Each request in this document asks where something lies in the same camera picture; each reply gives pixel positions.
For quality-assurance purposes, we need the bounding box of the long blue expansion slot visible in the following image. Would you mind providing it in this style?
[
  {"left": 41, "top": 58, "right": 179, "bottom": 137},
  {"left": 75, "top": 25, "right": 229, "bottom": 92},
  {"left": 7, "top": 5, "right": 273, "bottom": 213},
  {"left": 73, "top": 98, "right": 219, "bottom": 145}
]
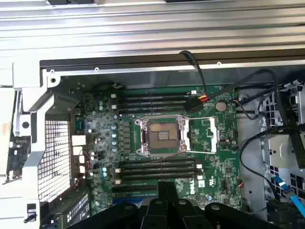
[{"left": 113, "top": 197, "right": 160, "bottom": 204}]

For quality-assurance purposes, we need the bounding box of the long black expansion slot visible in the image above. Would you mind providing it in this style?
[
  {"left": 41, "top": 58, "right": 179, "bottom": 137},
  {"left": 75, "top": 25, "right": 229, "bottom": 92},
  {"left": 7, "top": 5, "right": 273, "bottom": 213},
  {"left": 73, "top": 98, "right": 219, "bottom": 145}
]
[{"left": 111, "top": 187, "right": 160, "bottom": 193}]

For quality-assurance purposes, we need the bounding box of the green motherboard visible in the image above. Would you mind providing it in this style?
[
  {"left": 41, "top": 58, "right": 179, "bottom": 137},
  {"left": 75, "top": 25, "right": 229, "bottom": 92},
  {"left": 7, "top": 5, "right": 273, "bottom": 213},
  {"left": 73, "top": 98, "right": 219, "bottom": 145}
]
[{"left": 71, "top": 83, "right": 240, "bottom": 215}]

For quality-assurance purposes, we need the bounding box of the CPU socket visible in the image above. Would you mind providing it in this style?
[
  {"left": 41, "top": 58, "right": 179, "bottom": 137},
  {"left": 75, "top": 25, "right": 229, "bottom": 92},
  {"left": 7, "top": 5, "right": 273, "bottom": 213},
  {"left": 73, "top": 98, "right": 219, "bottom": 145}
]
[{"left": 134, "top": 114, "right": 189, "bottom": 157}]

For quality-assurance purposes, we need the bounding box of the grey metal disk bay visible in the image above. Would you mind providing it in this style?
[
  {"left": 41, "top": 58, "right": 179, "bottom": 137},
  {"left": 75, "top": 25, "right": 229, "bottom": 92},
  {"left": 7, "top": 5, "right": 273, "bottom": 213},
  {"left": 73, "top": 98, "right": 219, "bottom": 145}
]
[{"left": 258, "top": 78, "right": 305, "bottom": 208}]

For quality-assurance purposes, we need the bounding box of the open grey PC case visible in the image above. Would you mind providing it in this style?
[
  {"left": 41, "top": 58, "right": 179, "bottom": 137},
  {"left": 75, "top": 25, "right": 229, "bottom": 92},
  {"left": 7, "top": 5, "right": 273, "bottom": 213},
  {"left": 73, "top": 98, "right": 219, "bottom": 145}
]
[{"left": 11, "top": 50, "right": 305, "bottom": 229}]

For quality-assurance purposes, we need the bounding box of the graphics card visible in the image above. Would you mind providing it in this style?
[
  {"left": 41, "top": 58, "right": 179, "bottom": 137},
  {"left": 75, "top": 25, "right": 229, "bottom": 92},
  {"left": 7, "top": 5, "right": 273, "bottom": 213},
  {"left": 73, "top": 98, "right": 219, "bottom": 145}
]
[{"left": 2, "top": 114, "right": 33, "bottom": 186}]

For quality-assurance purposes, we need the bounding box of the white parts rack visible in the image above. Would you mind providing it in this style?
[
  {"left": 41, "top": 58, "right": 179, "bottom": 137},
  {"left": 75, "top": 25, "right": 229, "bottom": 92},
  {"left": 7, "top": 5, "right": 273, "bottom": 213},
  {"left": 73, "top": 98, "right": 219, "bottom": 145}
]
[{"left": 0, "top": 69, "right": 41, "bottom": 229}]

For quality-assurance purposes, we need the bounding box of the red black twisted wire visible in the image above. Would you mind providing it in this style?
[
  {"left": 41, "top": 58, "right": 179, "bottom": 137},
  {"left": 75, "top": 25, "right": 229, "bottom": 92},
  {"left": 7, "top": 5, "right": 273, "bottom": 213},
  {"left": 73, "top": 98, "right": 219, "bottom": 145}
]
[{"left": 59, "top": 149, "right": 95, "bottom": 200}]

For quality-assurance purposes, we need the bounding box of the thin black wire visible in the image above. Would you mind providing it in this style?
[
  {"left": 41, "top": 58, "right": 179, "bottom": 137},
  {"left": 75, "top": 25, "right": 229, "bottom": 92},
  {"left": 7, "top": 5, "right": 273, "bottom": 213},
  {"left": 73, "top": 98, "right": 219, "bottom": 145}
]
[{"left": 239, "top": 126, "right": 301, "bottom": 206}]

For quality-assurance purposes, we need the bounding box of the long blue disk wire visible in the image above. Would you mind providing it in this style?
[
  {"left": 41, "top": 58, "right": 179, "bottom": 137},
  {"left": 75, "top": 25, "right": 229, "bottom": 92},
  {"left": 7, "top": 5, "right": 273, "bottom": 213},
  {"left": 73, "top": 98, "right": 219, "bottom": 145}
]
[{"left": 273, "top": 174, "right": 305, "bottom": 209}]

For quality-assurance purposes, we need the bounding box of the black wire with plug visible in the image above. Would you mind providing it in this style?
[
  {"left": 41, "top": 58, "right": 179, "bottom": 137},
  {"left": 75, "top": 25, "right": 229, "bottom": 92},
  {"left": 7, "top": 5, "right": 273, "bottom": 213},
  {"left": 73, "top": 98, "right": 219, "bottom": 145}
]
[{"left": 178, "top": 50, "right": 290, "bottom": 129}]

